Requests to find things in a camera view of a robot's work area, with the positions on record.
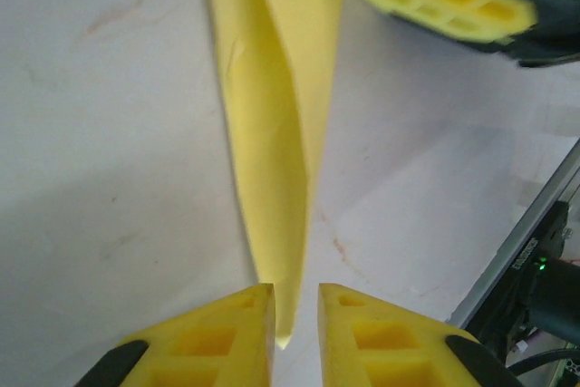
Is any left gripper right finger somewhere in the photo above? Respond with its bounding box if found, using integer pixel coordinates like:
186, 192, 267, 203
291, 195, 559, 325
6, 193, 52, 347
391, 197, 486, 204
316, 282, 522, 387

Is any yellow cloth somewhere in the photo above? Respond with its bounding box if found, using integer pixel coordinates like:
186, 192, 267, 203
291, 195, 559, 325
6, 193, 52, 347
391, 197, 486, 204
201, 0, 345, 352

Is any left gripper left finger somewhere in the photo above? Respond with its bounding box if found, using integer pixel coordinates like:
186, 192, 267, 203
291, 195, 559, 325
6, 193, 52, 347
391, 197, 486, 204
74, 282, 277, 387

